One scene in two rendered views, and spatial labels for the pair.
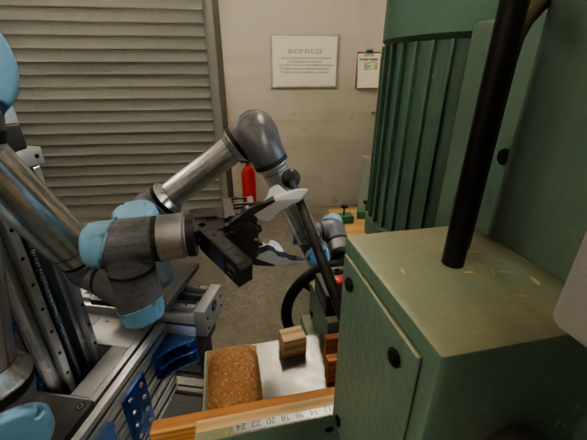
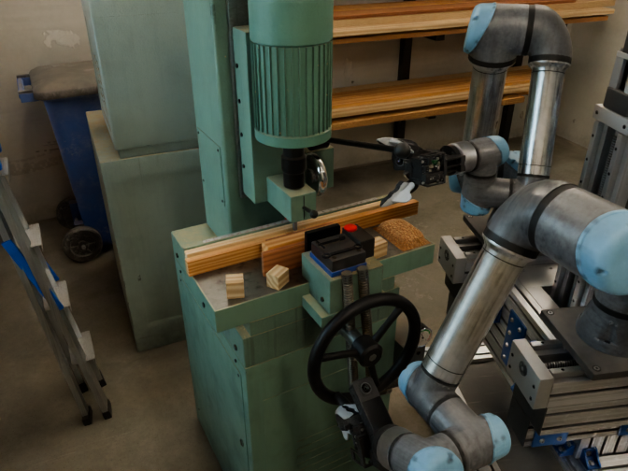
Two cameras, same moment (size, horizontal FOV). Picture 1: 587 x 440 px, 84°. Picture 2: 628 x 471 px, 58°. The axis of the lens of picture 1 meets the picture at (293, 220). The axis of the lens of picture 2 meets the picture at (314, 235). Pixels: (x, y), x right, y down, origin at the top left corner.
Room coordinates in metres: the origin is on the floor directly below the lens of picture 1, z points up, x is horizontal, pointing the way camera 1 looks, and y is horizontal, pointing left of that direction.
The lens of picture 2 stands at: (1.58, -0.49, 1.64)
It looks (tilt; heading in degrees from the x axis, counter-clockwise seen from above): 30 degrees down; 163
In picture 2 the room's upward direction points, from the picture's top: straight up
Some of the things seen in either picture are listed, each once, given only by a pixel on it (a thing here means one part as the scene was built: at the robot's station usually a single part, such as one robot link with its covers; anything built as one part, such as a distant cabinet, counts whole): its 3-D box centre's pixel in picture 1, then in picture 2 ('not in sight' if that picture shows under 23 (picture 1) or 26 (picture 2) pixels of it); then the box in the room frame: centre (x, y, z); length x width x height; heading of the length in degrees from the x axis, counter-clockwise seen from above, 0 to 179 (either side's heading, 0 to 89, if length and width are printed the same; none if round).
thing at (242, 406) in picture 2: not in sight; (280, 375); (0.25, -0.21, 0.36); 0.58 x 0.45 x 0.71; 12
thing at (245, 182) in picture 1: (249, 188); not in sight; (3.23, 0.46, 0.30); 0.19 x 0.18 x 0.60; 7
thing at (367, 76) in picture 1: (369, 69); not in sight; (3.43, -0.72, 1.42); 0.23 x 0.06 x 0.34; 97
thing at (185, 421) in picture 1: (376, 392); (312, 234); (0.36, -0.13, 0.92); 0.67 x 0.02 x 0.04; 102
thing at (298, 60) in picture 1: (304, 61); not in sight; (3.38, -0.10, 1.48); 0.64 x 0.02 x 0.46; 97
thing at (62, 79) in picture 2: not in sight; (102, 158); (-1.51, -0.77, 0.48); 0.64 x 0.54 x 0.97; 99
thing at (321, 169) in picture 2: not in sight; (313, 175); (0.22, -0.08, 1.02); 0.12 x 0.03 x 0.12; 12
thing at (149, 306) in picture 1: (132, 289); (484, 192); (0.47, 0.28, 1.04); 0.11 x 0.08 x 0.11; 59
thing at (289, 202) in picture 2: not in sight; (292, 198); (0.35, -0.18, 1.02); 0.14 x 0.07 x 0.09; 12
